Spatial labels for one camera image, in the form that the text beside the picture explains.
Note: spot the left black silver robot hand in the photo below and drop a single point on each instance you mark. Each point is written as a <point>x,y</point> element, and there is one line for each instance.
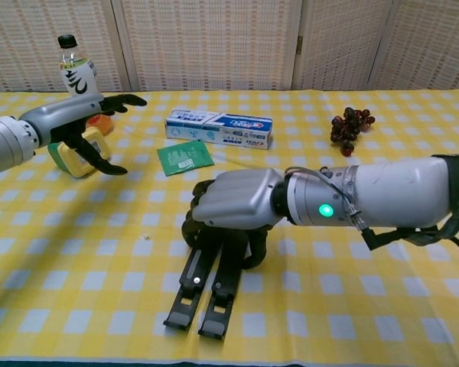
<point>61,114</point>

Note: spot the dark red grape bunch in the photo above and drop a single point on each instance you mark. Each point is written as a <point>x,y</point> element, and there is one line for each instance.
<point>346,128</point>

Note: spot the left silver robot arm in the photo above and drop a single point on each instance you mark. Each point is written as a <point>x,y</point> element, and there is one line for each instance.
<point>4,141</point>

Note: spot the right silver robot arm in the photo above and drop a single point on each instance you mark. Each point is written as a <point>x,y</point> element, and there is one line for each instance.
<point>398,191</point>

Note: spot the white woven screen panel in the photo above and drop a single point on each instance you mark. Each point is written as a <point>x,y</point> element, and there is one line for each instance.
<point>432,42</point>
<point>30,46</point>
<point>206,42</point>
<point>340,42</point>

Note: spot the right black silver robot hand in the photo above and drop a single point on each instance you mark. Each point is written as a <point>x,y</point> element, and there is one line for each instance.
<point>237,199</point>

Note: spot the brass screen hinge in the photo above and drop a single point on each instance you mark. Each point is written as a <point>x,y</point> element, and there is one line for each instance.
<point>300,44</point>

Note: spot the green sachet packet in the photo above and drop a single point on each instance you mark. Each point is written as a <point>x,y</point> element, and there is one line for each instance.
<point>183,156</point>

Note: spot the plastic tea drink bottle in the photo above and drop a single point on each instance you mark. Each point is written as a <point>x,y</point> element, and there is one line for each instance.
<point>76,76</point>

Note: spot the yellow white checkered tablecloth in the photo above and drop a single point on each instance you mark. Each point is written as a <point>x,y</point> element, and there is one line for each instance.
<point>99,267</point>

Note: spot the yellow green tape roll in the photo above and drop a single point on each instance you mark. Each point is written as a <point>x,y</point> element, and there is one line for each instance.
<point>74,160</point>

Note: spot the blue white toothpaste box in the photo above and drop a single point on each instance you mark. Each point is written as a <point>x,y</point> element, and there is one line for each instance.
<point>214,130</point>

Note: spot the black folding laptop stand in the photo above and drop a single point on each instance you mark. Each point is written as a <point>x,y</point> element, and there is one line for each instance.
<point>229,267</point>

